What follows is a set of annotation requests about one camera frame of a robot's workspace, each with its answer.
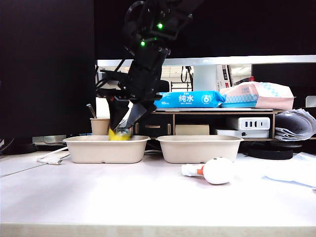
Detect white carton red print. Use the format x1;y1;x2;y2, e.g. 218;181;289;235
216;64;234;92

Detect beige paper box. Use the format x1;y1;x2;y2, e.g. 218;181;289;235
156;135;244;163
63;135;151;164

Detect beige cardboard box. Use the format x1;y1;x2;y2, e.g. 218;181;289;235
174;124;210;136

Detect pink tissue pack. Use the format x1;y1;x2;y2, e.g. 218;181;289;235
219;81;296;111

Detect grey monitor stand column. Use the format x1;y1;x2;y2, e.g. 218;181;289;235
193;65;218;92

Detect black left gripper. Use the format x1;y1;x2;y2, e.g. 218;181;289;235
108;90;158;132

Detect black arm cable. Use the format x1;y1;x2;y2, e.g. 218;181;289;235
95;58;135;91

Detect folded stack of papers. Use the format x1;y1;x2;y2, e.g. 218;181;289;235
274;108;316;142

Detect black hanging straps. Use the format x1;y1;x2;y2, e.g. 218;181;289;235
181;65;194;84

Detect white flat box apple logo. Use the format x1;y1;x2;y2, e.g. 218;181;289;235
214;128;270;139

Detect black round stand base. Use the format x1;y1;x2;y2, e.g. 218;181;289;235
246;147;294;160

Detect white multi-port charger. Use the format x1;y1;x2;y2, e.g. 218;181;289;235
226;117;271;131

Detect silver bezel black monitor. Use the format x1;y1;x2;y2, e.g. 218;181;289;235
93;0;316;68

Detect white cable with connector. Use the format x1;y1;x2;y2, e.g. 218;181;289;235
36;146;71;165

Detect blue wet wipes pack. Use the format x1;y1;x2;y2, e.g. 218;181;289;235
153;90;227;109

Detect white round doll orange neck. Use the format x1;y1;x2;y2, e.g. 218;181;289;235
181;157;237;185

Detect white paper sheets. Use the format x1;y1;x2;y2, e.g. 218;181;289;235
260;152;316;191

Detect wooden black desk shelf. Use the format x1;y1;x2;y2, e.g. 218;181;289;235
134;108;284;142

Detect metal pen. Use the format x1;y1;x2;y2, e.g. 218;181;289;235
86;104;97;119

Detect beige paper cup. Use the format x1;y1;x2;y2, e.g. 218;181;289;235
89;118;111;136

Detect silver monitor base plate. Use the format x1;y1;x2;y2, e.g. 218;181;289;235
31;135;67;146

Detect large black monitor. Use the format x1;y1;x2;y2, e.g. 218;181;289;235
0;0;97;139

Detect yellow black-eared Pichu doll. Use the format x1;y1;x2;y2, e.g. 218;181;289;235
108;126;133;142

